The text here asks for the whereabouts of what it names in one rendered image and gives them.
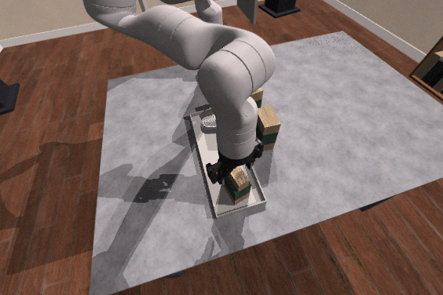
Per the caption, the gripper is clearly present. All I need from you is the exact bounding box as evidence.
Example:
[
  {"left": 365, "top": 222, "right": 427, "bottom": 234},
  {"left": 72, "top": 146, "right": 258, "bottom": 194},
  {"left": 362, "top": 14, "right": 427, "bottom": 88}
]
[{"left": 206, "top": 138, "right": 265, "bottom": 185}]

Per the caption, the tan coffee pack green band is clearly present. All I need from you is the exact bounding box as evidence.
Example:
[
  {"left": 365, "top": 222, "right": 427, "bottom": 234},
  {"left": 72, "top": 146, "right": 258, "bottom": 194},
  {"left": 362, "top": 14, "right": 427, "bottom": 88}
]
[
  {"left": 254, "top": 105, "right": 281, "bottom": 151},
  {"left": 225, "top": 165, "right": 253, "bottom": 206},
  {"left": 251, "top": 87, "right": 265, "bottom": 109}
]

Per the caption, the white shallow tray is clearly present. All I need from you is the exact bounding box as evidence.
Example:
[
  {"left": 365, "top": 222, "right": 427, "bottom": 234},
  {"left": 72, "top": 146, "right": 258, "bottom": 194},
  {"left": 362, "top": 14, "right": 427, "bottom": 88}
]
[{"left": 188, "top": 107, "right": 268, "bottom": 220}]

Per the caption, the grey stone table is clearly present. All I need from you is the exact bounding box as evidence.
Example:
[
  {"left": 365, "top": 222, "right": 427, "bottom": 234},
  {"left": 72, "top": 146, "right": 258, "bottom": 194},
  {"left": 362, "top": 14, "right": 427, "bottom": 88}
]
[{"left": 89, "top": 31, "right": 443, "bottom": 295}]

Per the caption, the brown wooden bookshelf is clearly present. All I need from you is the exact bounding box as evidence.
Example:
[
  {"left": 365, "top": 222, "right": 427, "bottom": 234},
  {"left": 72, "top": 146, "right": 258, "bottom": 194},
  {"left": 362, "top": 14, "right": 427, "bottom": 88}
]
[{"left": 409, "top": 35, "right": 443, "bottom": 104}]

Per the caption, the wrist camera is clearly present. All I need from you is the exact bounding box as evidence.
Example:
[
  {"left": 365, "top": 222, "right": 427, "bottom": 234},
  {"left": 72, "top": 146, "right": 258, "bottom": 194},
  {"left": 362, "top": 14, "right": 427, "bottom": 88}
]
[{"left": 200, "top": 114, "right": 219, "bottom": 133}]

